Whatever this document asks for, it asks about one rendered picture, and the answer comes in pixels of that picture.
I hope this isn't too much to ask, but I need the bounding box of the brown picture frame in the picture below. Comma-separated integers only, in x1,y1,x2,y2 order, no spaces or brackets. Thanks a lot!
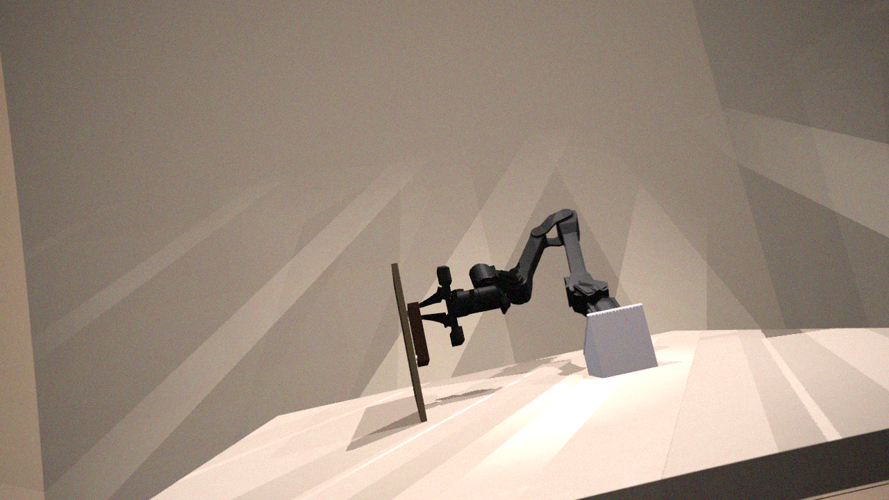
407,302,430,367

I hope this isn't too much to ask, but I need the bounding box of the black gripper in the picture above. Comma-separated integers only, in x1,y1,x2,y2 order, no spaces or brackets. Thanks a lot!
419,265,482,347

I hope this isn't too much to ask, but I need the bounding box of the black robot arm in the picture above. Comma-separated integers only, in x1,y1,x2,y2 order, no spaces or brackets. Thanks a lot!
469,209,620,317

